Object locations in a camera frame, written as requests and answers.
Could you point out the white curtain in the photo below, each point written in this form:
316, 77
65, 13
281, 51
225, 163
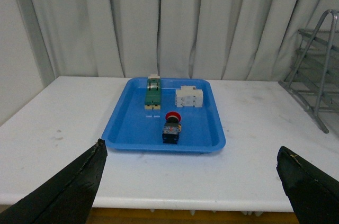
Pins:
209, 39

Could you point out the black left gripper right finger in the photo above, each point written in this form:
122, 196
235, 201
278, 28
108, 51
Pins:
312, 193

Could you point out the white circuit breaker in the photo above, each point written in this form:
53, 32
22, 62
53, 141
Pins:
188, 96

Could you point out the red emergency stop button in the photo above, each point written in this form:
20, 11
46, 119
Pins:
172, 128

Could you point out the blue plastic tray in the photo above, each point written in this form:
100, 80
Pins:
133, 127

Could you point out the silver wire mesh rack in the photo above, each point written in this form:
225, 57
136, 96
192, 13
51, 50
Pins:
313, 80

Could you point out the green terminal block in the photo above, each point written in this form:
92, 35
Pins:
153, 93

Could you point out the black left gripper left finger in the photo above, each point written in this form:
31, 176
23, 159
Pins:
67, 197

